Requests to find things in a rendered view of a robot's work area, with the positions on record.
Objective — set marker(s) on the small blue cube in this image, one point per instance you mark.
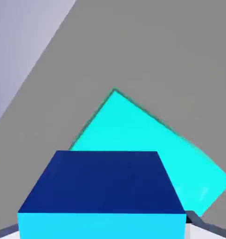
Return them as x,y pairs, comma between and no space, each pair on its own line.
101,188

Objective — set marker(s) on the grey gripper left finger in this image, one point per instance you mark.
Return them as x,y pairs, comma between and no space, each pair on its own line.
6,233

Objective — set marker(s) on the large cyan box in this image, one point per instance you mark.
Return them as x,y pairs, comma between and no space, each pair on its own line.
142,134

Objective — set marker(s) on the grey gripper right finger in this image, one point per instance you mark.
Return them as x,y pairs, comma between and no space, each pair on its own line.
204,228

